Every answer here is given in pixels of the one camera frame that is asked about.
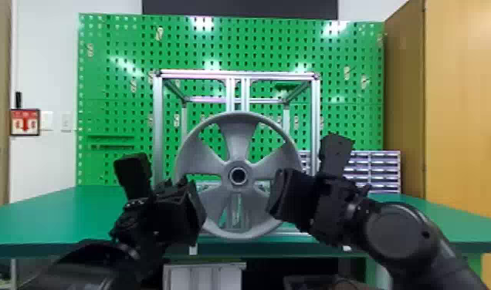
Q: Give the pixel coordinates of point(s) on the white drawer cabinet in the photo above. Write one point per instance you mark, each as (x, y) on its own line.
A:
(381, 170)

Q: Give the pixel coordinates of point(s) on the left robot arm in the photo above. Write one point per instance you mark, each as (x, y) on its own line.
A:
(91, 263)

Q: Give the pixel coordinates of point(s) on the wooden cupboard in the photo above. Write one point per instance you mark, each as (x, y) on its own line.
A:
(452, 113)

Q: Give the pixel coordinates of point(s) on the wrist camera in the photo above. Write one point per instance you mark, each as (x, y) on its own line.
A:
(334, 154)
(133, 174)

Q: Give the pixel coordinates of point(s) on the silver frame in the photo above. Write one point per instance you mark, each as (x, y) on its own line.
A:
(158, 121)

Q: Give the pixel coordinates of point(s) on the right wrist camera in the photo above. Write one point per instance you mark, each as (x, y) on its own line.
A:
(334, 154)

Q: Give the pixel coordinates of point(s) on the white wall switch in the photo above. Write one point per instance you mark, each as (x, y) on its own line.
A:
(47, 120)
(66, 121)

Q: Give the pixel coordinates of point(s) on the grey wheel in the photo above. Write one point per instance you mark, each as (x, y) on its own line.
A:
(237, 137)

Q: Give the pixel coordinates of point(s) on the red wall sign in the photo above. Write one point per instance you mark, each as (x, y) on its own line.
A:
(25, 122)

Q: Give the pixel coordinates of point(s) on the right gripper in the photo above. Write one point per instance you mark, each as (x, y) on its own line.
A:
(330, 210)

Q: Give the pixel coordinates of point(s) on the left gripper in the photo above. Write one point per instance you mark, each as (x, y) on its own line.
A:
(160, 214)

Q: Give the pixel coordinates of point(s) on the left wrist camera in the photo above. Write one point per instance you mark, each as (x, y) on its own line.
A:
(133, 174)

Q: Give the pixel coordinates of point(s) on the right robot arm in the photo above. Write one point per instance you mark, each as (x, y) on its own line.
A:
(403, 239)

